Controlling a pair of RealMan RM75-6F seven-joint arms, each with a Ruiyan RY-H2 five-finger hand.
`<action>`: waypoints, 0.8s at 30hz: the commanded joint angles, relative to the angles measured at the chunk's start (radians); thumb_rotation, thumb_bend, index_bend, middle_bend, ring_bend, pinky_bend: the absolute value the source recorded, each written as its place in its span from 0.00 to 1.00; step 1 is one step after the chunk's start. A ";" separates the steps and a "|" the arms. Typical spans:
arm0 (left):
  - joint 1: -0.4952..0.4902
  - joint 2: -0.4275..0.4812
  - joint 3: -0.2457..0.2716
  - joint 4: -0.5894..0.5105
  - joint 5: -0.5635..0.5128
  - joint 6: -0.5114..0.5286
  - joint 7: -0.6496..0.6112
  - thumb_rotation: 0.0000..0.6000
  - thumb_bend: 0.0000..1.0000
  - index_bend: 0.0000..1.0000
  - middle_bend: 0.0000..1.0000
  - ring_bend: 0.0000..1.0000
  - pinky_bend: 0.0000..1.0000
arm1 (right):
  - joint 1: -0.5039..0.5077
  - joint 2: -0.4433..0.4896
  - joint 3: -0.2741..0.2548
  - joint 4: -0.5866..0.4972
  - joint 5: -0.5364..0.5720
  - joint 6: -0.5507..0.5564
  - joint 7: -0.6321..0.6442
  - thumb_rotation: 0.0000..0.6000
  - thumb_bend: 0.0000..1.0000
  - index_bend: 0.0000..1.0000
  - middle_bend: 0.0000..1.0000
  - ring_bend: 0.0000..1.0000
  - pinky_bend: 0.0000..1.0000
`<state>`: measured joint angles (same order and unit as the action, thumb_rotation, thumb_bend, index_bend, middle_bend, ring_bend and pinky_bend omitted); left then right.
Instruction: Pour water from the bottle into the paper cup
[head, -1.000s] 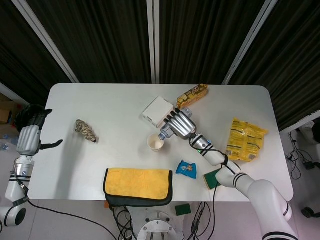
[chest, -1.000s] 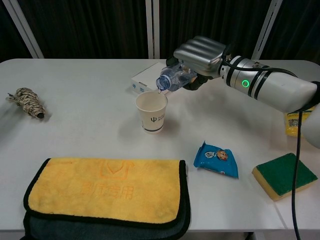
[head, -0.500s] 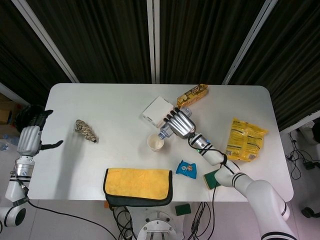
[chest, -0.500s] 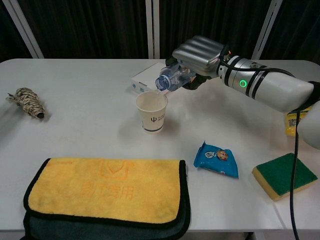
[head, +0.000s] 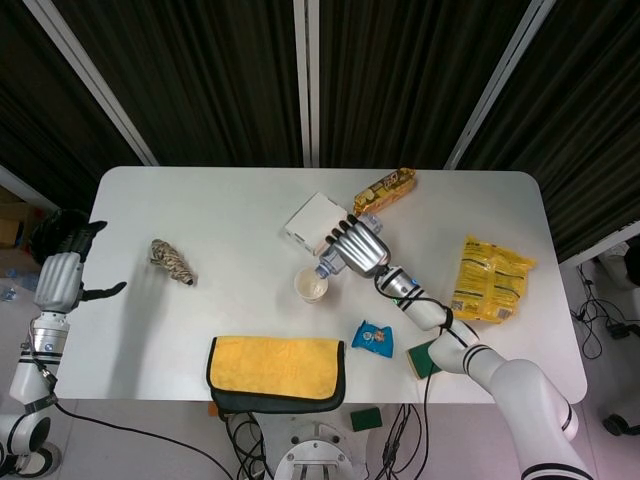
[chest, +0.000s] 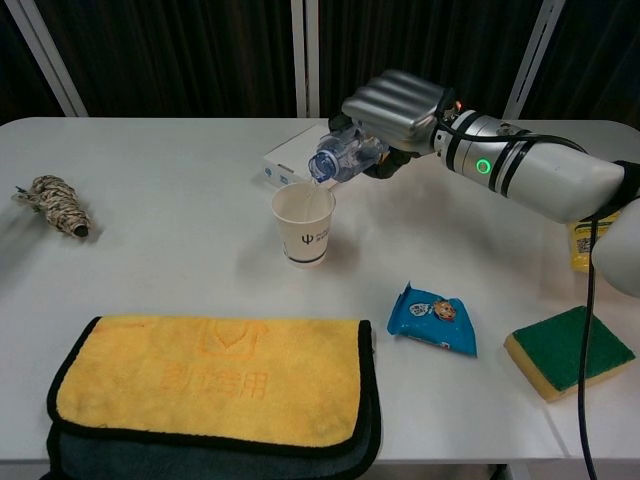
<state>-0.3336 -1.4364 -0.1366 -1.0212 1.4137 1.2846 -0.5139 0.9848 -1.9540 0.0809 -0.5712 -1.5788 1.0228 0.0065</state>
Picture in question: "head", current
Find black floor cable bundle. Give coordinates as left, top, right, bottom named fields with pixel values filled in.
left=382, top=403, right=426, bottom=480

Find yellow microfiber cloth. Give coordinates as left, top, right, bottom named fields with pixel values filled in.
left=206, top=335, right=347, bottom=414

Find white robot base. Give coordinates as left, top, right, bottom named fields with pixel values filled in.
left=224, top=409, right=371, bottom=480

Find white frame post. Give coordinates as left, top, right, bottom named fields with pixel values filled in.
left=22, top=0, right=160, bottom=167
left=292, top=0, right=321, bottom=169
left=443, top=0, right=559, bottom=170

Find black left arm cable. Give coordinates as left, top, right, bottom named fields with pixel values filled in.
left=47, top=394, right=241, bottom=480

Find braided rope bundle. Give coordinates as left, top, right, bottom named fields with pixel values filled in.
left=145, top=238, right=197, bottom=287

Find black caster wheel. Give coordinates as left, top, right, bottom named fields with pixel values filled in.
left=602, top=413, right=631, bottom=436

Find black pleated curtain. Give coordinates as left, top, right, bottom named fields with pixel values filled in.
left=457, top=0, right=640, bottom=264
left=318, top=0, right=531, bottom=169
left=0, top=0, right=146, bottom=211
left=54, top=0, right=304, bottom=169

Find black trash bin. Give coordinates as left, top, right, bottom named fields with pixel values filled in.
left=28, top=208, right=90, bottom=266

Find white paper cup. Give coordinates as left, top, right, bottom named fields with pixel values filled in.
left=293, top=266, right=331, bottom=304

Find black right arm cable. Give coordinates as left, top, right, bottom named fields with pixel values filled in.
left=421, top=372, right=435, bottom=480

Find black looped base cable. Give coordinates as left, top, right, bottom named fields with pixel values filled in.
left=225, top=410, right=269, bottom=480

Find green and yellow sponge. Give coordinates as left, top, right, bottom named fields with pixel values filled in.
left=349, top=407, right=384, bottom=433
left=405, top=339, right=444, bottom=384

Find clear plastic water bottle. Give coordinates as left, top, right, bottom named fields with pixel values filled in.
left=312, top=212, right=385, bottom=279

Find brown cardboard box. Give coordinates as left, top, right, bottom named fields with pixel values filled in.
left=0, top=185, right=39, bottom=250

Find white cardboard box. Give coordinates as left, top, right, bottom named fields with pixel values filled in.
left=283, top=191, right=351, bottom=257

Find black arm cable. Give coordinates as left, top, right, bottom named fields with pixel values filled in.
left=47, top=394, right=241, bottom=480
left=421, top=372, right=435, bottom=480

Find blue snack packet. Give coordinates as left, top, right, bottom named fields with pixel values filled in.
left=349, top=319, right=396, bottom=359

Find yellow snack bag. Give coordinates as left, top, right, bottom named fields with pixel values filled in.
left=449, top=233, right=539, bottom=326

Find golden biscuit packet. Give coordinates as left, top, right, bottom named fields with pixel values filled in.
left=352, top=167, right=418, bottom=224

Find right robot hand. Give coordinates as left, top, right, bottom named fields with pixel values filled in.
left=323, top=213, right=393, bottom=278

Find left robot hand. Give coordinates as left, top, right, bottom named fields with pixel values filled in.
left=33, top=219, right=129, bottom=315

